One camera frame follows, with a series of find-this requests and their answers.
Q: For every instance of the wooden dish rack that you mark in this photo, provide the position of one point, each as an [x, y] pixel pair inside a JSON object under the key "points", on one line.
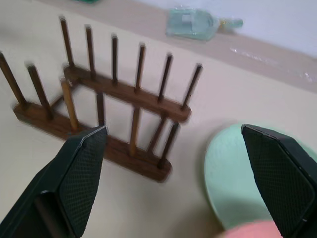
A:
{"points": [[99, 104]]}

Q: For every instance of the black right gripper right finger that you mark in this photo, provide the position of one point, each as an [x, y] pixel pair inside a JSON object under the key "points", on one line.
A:
{"points": [[277, 171]]}

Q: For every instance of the clear glass bottle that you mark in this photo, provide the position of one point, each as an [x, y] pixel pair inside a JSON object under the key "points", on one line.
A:
{"points": [[190, 23]]}

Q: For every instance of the clear plastic wrap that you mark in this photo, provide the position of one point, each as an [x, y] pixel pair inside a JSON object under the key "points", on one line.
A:
{"points": [[272, 62]]}

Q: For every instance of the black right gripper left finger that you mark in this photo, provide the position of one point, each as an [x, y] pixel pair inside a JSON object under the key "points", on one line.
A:
{"points": [[74, 178]]}

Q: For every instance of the green object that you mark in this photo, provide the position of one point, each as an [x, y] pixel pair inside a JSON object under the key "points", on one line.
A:
{"points": [[85, 1]]}

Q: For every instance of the pink plate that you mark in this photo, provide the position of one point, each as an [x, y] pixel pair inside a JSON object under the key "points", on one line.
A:
{"points": [[250, 229]]}

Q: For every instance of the green plate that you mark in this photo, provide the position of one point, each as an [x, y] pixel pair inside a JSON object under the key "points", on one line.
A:
{"points": [[227, 178]]}

